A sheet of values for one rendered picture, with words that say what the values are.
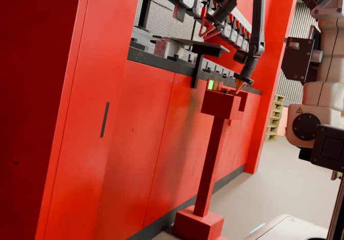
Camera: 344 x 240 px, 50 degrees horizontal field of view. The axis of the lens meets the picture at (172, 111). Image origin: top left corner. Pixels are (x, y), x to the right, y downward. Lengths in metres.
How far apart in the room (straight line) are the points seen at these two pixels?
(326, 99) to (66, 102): 0.94
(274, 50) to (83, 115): 3.22
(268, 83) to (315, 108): 2.53
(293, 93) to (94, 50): 9.30
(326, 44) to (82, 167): 0.99
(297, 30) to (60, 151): 9.65
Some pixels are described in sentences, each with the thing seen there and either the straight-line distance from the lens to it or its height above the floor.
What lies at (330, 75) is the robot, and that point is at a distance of 1.50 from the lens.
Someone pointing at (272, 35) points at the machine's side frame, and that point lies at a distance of 4.02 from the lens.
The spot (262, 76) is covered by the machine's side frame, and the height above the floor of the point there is 1.03.
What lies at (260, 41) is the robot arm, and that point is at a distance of 1.94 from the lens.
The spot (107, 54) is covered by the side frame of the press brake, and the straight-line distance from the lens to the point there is 0.97.
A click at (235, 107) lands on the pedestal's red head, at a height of 0.72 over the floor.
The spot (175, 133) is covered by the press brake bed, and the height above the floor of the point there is 0.54.
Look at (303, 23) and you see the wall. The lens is 10.33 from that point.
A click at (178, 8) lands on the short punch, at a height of 1.15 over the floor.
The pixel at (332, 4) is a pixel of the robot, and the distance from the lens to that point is 1.37.
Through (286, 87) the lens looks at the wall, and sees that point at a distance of 10.13.
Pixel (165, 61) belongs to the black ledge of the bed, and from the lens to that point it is 1.53.
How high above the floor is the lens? 0.79
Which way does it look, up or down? 5 degrees down
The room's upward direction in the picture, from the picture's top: 12 degrees clockwise
